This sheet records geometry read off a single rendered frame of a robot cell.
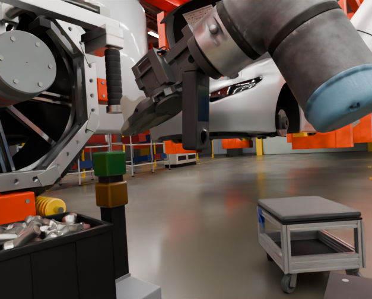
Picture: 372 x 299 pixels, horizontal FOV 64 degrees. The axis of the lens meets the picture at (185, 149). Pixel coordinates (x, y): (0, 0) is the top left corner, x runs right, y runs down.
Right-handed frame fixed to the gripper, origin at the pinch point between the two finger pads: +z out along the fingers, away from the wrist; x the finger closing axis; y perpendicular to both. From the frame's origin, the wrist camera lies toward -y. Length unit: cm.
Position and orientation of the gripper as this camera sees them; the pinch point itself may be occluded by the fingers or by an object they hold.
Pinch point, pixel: (129, 134)
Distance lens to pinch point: 53.4
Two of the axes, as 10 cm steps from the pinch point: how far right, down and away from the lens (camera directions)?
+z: -7.3, 4.7, 5.1
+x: -5.5, 0.5, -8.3
